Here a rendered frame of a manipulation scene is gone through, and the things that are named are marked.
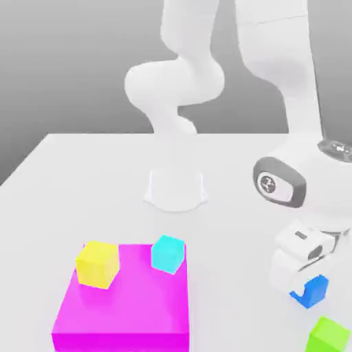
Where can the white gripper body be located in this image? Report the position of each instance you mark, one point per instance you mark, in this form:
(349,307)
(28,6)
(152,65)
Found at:
(286,271)

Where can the small blue cube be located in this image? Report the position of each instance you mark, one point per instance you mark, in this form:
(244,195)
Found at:
(316,291)

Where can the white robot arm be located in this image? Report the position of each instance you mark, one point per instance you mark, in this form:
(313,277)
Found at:
(176,88)

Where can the small green cube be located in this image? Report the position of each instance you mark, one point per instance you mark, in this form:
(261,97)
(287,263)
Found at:
(328,337)

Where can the small cyan cube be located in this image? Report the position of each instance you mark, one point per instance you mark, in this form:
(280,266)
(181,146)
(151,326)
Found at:
(166,254)

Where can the small yellow cube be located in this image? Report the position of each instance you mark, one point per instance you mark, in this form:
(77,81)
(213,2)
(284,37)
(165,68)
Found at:
(96,264)

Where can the large magenta box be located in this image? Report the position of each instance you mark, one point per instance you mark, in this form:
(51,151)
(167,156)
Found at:
(129,310)

